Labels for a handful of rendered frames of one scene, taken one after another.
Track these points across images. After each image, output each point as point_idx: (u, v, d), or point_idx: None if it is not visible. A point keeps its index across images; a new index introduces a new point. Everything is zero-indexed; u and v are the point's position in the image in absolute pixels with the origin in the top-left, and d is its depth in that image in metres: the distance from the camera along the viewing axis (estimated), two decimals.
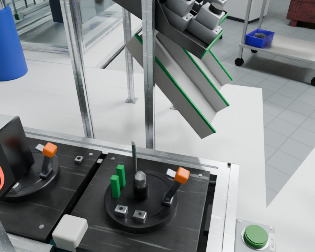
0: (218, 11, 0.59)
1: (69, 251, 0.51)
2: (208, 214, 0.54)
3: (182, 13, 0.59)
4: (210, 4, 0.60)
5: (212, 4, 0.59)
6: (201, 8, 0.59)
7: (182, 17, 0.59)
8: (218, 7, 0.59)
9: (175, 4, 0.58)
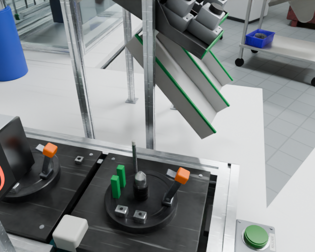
0: (218, 11, 0.59)
1: (69, 251, 0.51)
2: (208, 214, 0.54)
3: (182, 13, 0.59)
4: (210, 4, 0.60)
5: (212, 4, 0.59)
6: (201, 8, 0.59)
7: (182, 17, 0.59)
8: (218, 7, 0.59)
9: (175, 4, 0.58)
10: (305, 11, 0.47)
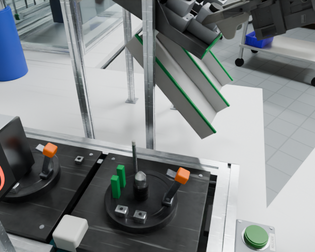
0: (218, 11, 0.59)
1: (69, 251, 0.51)
2: (208, 214, 0.54)
3: (182, 13, 0.59)
4: (210, 4, 0.60)
5: (212, 4, 0.59)
6: (201, 8, 0.59)
7: (182, 17, 0.59)
8: (218, 7, 0.59)
9: (175, 4, 0.58)
10: (228, 30, 0.58)
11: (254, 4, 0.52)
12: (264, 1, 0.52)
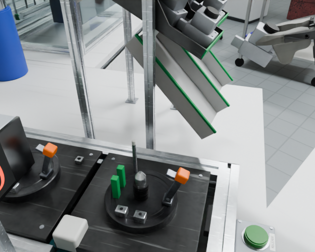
0: (275, 31, 0.55)
1: (69, 251, 0.51)
2: (208, 214, 0.54)
3: (208, 31, 0.58)
4: (265, 24, 0.55)
5: (267, 24, 0.55)
6: (255, 29, 0.55)
7: (207, 35, 0.59)
8: (274, 27, 0.55)
9: (201, 22, 0.57)
10: (285, 55, 0.54)
11: None
12: None
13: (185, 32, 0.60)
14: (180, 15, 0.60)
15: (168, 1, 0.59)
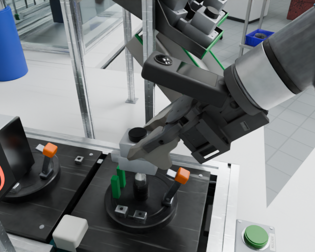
0: (140, 138, 0.45)
1: (69, 251, 0.51)
2: (208, 214, 0.54)
3: (208, 31, 0.58)
4: (128, 133, 0.47)
5: (129, 134, 0.46)
6: (119, 145, 0.46)
7: (207, 35, 0.59)
8: (139, 133, 0.46)
9: (201, 22, 0.57)
10: (160, 161, 0.44)
11: (175, 132, 0.39)
12: (186, 123, 0.39)
13: (185, 32, 0.60)
14: (180, 15, 0.60)
15: (168, 1, 0.59)
